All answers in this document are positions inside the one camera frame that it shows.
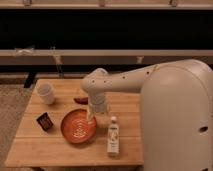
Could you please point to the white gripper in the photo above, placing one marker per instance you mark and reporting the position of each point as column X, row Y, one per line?
column 97, row 104

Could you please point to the red pepper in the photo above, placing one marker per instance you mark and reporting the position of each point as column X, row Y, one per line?
column 83, row 101

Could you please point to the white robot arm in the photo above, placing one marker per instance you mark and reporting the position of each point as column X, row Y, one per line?
column 176, row 111

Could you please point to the orange bowl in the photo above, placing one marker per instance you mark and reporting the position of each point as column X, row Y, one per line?
column 76, row 128

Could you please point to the white plastic bottle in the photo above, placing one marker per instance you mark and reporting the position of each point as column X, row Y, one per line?
column 113, row 137

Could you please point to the dark brown snack packet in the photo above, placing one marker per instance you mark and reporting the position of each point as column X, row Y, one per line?
column 44, row 121

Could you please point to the white paper cup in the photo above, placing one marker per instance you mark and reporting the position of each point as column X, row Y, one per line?
column 46, row 93

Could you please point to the white horizontal rail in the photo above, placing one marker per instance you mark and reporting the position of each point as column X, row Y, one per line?
column 34, row 57

